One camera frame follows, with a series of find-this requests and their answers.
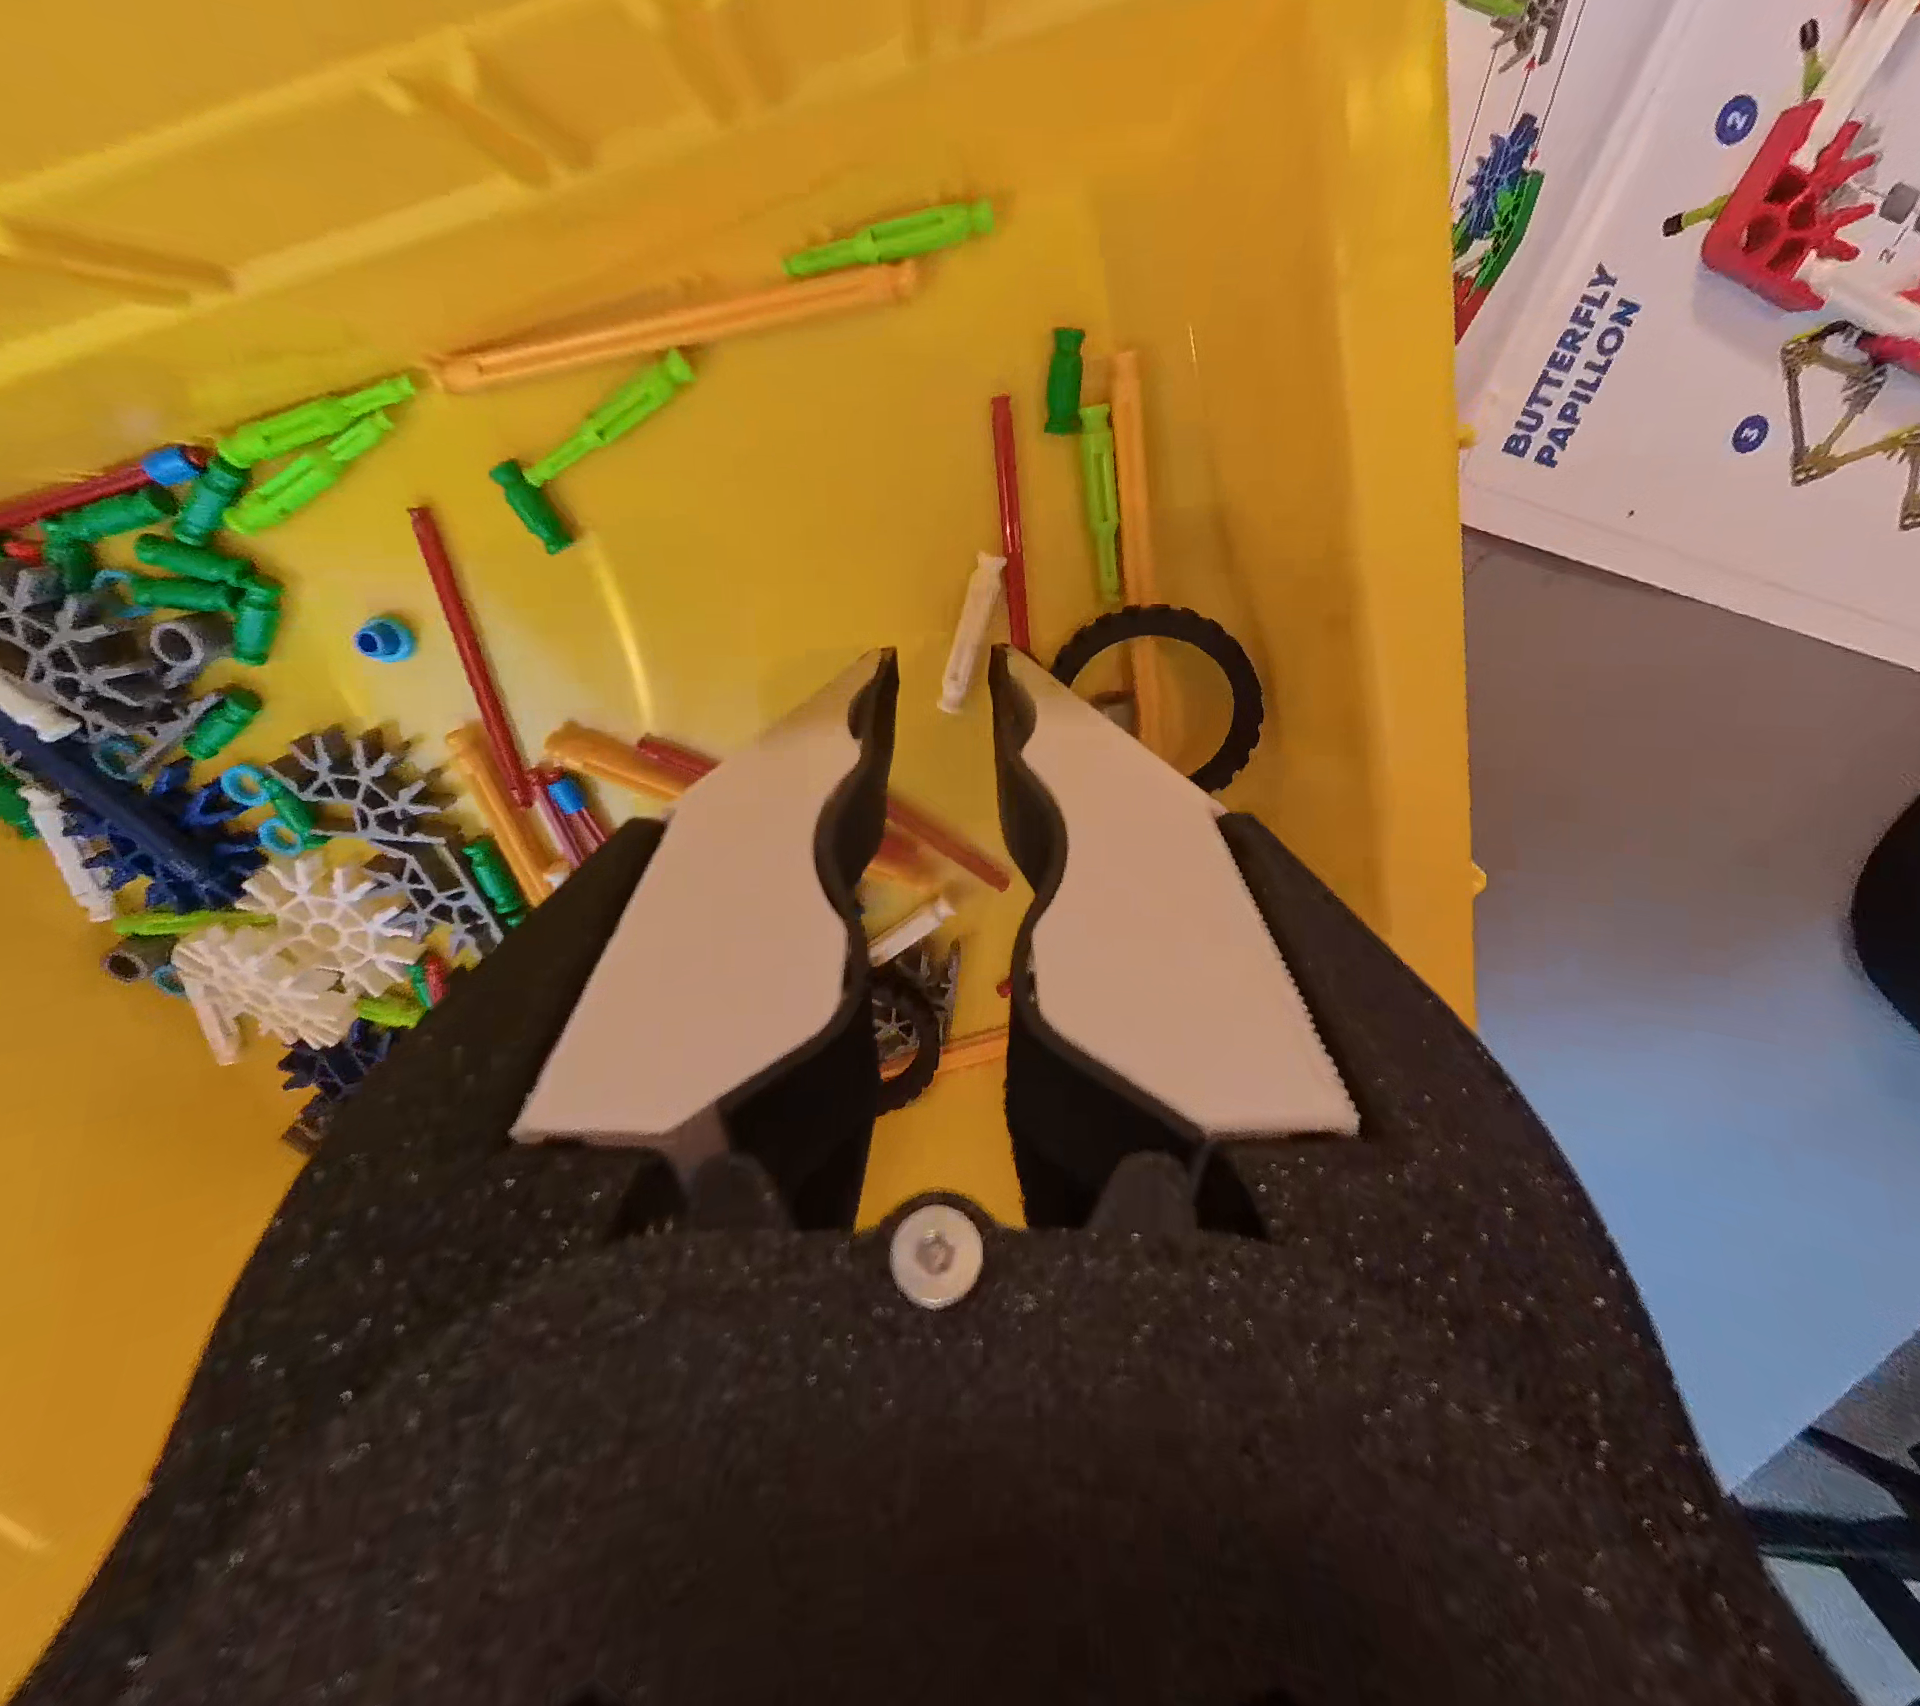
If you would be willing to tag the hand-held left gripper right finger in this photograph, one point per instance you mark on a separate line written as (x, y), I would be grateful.
(1186, 987)

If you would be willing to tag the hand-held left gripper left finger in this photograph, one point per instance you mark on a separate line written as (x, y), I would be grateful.
(705, 987)

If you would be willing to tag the pile of toy rods and connectors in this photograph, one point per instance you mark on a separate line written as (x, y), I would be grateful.
(271, 689)

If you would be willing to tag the yellow plastic bin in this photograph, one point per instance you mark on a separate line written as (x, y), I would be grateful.
(750, 27)

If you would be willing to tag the black toy tyre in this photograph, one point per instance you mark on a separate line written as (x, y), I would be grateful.
(1216, 689)

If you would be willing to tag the black textured pad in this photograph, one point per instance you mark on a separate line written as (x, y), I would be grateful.
(1890, 910)

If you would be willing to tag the toy building instruction sheet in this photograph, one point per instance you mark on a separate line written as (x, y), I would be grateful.
(1649, 87)

